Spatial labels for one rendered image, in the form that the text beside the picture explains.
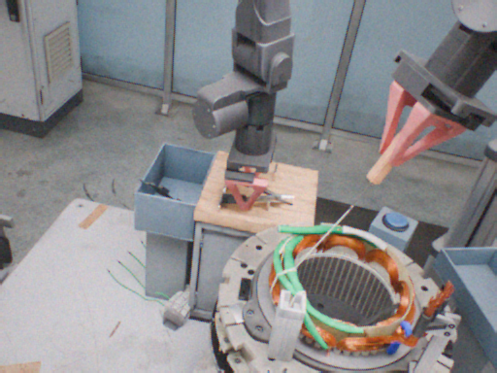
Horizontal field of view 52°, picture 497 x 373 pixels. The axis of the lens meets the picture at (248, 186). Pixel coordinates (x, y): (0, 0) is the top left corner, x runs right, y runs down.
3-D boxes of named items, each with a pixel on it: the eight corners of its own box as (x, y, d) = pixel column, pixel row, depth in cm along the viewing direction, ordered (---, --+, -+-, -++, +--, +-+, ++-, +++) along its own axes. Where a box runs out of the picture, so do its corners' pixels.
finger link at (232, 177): (221, 215, 83) (223, 168, 77) (229, 187, 89) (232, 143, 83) (262, 221, 82) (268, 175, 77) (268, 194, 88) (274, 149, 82)
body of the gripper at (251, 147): (225, 170, 79) (228, 129, 74) (237, 135, 87) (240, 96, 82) (267, 177, 78) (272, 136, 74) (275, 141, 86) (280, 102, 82)
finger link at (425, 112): (382, 173, 51) (444, 94, 47) (347, 131, 56) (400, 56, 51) (424, 183, 55) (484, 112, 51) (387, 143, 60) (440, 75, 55)
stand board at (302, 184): (193, 220, 86) (194, 209, 85) (216, 160, 102) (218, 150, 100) (310, 245, 85) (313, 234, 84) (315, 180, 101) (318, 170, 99)
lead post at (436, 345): (427, 385, 60) (465, 322, 54) (406, 379, 61) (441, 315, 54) (427, 372, 62) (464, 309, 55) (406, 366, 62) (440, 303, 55)
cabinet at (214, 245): (185, 319, 102) (195, 220, 87) (207, 254, 117) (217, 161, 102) (281, 340, 101) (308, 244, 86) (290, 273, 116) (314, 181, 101)
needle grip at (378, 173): (372, 184, 55) (406, 140, 53) (363, 174, 57) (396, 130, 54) (381, 186, 56) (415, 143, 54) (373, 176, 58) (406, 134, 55)
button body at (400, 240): (368, 330, 106) (407, 241, 91) (338, 314, 108) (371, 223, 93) (381, 309, 111) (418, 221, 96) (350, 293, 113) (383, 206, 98)
